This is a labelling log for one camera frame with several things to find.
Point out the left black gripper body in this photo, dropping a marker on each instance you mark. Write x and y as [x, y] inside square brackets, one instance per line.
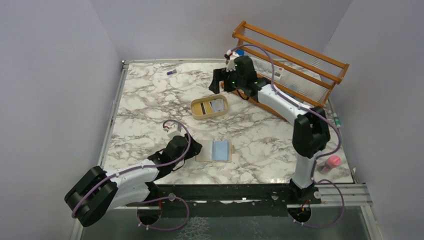
[191, 149]

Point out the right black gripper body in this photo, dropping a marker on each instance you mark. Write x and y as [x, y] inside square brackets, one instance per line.
[219, 79]

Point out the beige card holder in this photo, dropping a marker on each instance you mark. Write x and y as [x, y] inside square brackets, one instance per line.
[232, 155]

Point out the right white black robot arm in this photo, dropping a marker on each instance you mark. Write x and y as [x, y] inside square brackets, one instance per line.
[310, 131]

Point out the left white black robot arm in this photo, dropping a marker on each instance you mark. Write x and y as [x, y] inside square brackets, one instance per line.
[100, 191]

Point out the yellow card with black stripe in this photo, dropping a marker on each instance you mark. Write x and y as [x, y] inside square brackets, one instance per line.
[201, 109]

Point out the clear printed packet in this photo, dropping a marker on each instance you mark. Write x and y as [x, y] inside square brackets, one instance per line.
[264, 68]

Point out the beige oval tray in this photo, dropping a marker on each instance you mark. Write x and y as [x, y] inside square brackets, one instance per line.
[208, 99]

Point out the blue grey eraser block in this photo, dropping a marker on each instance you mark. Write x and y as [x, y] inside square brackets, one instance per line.
[240, 52]

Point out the blue white small jar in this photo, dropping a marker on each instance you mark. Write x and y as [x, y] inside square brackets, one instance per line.
[293, 88]

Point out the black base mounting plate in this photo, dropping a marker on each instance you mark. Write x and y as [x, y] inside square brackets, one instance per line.
[226, 200]

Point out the orange wooden shelf rack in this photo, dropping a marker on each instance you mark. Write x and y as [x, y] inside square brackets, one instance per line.
[314, 73]

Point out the green white tube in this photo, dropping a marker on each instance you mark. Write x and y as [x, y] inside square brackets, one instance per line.
[336, 120]

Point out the pink round cap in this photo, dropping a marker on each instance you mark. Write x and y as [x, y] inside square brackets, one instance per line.
[326, 166]

